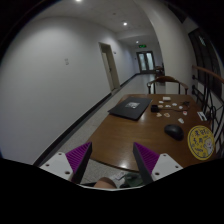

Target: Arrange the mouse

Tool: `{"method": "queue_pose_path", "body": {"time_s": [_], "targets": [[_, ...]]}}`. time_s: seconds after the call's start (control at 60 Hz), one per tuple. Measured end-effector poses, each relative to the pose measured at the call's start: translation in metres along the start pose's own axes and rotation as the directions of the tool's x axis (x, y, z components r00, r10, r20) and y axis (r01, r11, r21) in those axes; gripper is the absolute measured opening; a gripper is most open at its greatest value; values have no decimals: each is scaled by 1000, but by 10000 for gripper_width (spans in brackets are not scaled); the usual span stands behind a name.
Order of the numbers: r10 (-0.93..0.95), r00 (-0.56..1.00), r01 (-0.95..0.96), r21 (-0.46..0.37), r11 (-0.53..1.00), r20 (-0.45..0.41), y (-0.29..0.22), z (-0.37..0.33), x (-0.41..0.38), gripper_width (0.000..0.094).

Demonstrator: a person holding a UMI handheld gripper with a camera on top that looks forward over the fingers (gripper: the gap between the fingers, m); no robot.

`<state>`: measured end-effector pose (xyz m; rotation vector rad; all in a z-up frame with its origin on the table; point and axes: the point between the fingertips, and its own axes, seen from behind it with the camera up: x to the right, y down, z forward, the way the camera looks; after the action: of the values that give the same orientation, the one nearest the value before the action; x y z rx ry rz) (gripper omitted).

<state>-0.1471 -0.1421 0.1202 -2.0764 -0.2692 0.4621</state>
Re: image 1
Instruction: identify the white card on table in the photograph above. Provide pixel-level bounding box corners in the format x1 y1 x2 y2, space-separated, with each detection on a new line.
163 97 171 101

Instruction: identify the black metal stair railing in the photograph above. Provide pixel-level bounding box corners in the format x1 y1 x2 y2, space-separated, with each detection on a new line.
187 28 224 158

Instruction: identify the small black box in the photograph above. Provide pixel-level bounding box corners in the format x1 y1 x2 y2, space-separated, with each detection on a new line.
151 105 159 113

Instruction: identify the small white eraser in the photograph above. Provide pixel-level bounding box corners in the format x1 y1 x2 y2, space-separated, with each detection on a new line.
178 118 184 124

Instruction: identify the green exit sign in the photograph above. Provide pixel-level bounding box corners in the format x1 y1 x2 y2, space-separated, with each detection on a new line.
138 44 147 49

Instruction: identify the black computer mouse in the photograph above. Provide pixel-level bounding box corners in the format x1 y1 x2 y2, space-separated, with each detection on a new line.
164 124 184 141

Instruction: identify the black mat with picture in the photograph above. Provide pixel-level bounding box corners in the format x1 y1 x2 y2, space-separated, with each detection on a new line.
108 97 151 120

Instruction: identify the round yellow mouse pad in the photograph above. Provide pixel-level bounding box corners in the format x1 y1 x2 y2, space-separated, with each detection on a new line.
187 125 215 161

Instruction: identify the white rectangular tag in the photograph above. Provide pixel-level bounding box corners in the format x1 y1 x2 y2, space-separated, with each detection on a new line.
197 112 207 121

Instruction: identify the wooden armchair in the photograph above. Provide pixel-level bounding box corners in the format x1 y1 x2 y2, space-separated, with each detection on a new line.
146 75 189 96

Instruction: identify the glass double door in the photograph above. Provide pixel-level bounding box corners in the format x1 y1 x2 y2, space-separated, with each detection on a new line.
137 51 155 73

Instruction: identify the beige side door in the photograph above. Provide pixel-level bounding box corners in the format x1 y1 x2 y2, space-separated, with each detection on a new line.
99 43 120 91

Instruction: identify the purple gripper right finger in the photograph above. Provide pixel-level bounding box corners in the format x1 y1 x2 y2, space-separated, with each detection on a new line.
132 141 184 186

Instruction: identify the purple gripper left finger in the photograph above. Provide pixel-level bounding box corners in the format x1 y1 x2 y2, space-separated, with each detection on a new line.
39 141 93 185

